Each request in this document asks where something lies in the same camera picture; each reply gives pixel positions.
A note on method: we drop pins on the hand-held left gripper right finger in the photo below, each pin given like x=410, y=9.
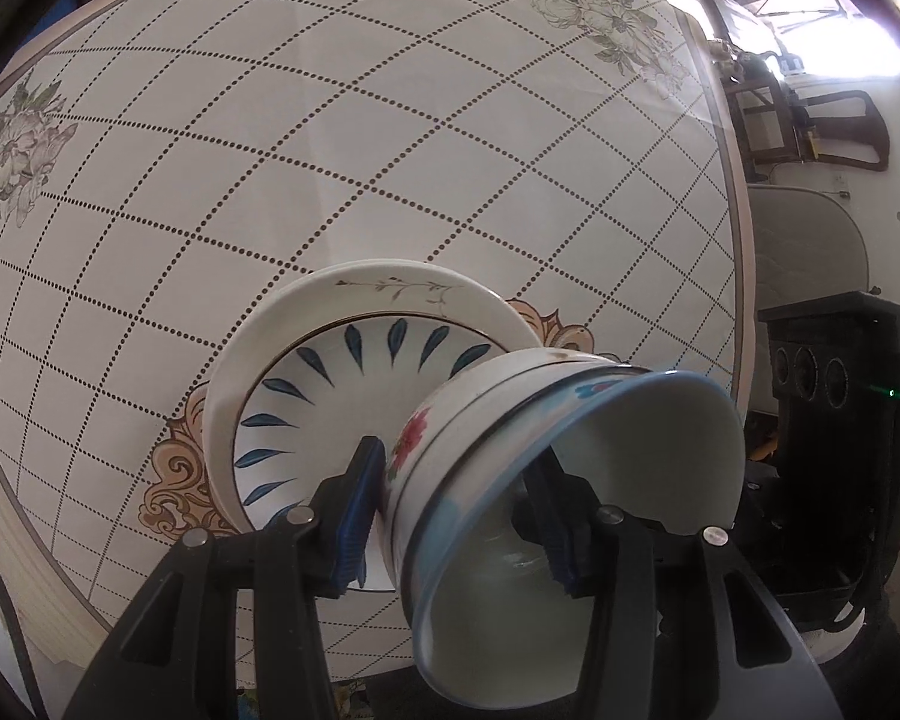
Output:
x=566, y=547

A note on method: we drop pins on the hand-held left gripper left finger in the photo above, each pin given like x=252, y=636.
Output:
x=358, y=517

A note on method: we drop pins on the white bowl with red flowers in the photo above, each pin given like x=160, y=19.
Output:
x=435, y=427

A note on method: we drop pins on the pastel flower bowl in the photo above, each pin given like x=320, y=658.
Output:
x=645, y=450

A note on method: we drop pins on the white plate with blue leaves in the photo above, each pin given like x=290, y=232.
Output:
x=330, y=382

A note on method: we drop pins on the white bowl with dark rim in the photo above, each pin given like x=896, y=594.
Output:
x=487, y=405

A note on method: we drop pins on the white plate with twig print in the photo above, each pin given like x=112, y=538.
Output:
x=285, y=315

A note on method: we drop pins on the dark wooden chair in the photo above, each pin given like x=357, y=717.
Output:
x=847, y=127

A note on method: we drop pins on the printed checked tablecloth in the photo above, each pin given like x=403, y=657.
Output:
x=345, y=127

